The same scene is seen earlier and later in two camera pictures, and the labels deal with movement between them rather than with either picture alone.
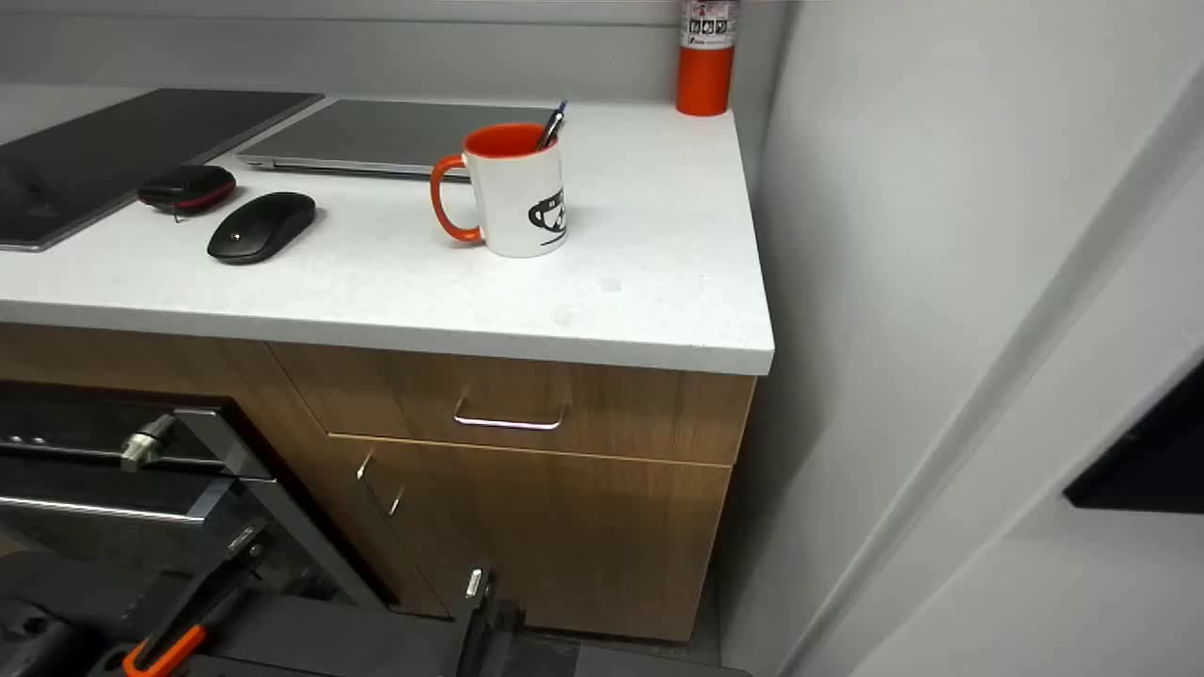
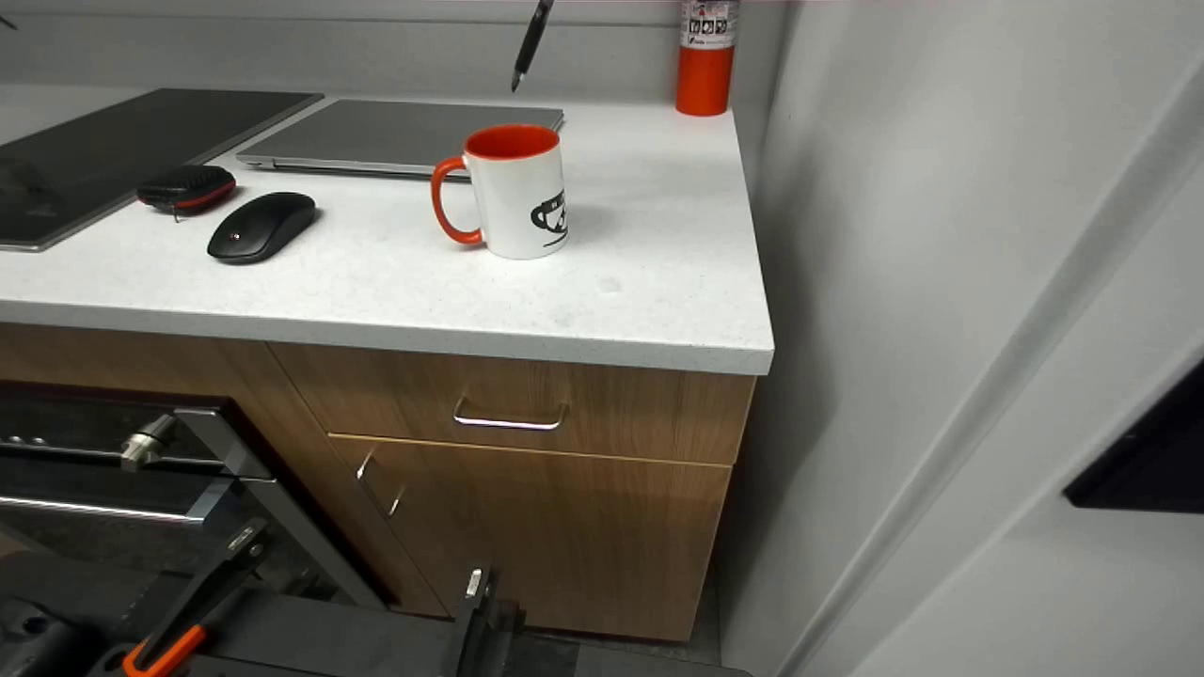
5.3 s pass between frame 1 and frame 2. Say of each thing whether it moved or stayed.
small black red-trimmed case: stayed
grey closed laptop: stayed
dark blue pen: moved
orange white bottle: stayed
